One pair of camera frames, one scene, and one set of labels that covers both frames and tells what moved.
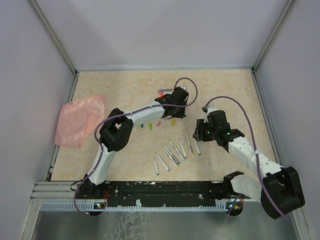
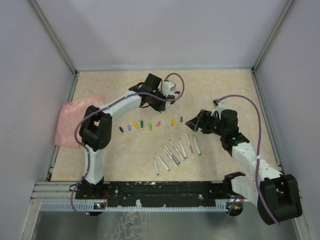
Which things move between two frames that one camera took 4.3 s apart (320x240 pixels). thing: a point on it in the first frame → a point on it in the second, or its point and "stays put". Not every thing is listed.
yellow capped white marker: x=171 y=158 stays put
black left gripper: x=181 y=115 → x=160 y=108
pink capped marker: x=182 y=149 stays put
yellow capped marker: x=191 y=150 stays put
